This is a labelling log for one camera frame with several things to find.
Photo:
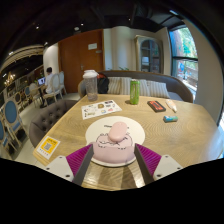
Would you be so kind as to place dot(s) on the small black and red box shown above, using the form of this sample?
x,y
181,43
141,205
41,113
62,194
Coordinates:
x,y
156,106

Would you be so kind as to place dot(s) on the small teal packet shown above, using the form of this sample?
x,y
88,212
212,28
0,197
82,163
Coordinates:
x,y
170,118

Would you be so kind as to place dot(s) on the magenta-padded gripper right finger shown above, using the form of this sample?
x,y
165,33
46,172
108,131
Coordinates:
x,y
150,160

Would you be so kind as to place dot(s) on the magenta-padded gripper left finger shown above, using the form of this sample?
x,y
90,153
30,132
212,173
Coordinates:
x,y
77,159

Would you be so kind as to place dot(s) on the group of blue-backed chairs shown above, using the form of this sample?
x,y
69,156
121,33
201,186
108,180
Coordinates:
x,y
10,115

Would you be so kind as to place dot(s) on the white mouse pad, pink wrist rest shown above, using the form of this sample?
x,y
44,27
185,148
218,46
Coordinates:
x,y
100,128

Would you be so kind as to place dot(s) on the green drink can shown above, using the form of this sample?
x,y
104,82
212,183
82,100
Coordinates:
x,y
134,92

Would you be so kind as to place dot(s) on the pink computer mouse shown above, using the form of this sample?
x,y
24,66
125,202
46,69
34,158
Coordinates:
x,y
117,131

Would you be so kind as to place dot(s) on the arched glass-door cabinet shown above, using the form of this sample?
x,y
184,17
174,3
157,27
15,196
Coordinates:
x,y
149,55

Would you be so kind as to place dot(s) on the black bag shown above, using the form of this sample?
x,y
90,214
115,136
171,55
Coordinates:
x,y
102,84

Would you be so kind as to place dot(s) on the striped cushion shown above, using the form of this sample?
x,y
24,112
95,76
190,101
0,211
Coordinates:
x,y
158,90
114,85
125,86

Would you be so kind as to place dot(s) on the clear plastic tumbler with lid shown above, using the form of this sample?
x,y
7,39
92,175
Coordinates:
x,y
90,86

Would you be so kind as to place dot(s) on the person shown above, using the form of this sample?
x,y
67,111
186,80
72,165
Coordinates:
x,y
49,83

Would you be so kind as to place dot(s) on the white dining chair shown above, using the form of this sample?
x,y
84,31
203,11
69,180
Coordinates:
x,y
55,88

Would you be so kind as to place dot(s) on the yellow square table sticker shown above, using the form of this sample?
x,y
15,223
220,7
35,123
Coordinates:
x,y
48,147

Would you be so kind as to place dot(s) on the brown wooden door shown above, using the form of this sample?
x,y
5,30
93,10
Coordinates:
x,y
78,60

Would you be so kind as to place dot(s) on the grey curved sofa bench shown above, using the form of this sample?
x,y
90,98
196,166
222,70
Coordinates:
x,y
178,86

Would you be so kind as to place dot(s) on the clear wrapped snack bag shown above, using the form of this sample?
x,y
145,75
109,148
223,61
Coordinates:
x,y
171,105

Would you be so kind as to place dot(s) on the grey tufted armchair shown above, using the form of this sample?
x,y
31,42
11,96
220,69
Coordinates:
x,y
46,120

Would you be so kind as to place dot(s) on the white printed paper sheet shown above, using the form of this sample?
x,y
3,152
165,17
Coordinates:
x,y
100,110

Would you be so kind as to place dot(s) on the white door sign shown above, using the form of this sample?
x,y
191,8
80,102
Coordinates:
x,y
92,46

